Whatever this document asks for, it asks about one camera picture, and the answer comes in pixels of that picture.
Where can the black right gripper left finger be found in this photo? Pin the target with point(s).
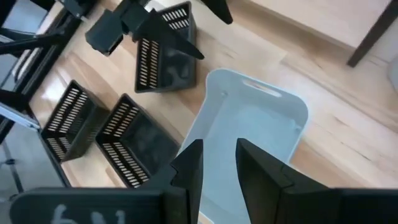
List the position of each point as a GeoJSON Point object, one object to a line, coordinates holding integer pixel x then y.
{"type": "Point", "coordinates": [186, 186]}

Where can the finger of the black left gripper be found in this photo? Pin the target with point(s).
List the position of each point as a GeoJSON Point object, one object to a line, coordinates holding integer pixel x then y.
{"type": "Point", "coordinates": [161, 34]}
{"type": "Point", "coordinates": [220, 9]}

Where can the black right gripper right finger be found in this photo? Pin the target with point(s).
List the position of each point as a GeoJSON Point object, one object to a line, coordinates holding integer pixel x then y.
{"type": "Point", "coordinates": [267, 193]}

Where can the black slotted plastic basket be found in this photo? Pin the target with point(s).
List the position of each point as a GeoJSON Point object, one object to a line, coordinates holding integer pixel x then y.
{"type": "Point", "coordinates": [146, 146]}
{"type": "Point", "coordinates": [84, 130]}
{"type": "Point", "coordinates": [177, 71]}

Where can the grey plastic storage bin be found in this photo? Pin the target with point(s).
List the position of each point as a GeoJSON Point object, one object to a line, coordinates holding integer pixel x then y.
{"type": "Point", "coordinates": [248, 118]}

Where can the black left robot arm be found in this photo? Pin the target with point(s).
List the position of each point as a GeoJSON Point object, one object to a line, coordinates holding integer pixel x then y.
{"type": "Point", "coordinates": [74, 6]}

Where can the black aluminium frame rail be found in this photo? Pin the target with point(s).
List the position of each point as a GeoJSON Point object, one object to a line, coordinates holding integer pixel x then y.
{"type": "Point", "coordinates": [37, 40]}

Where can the wooden shelf with black frame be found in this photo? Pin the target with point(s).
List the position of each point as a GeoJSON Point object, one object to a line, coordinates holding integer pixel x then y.
{"type": "Point", "coordinates": [326, 15]}

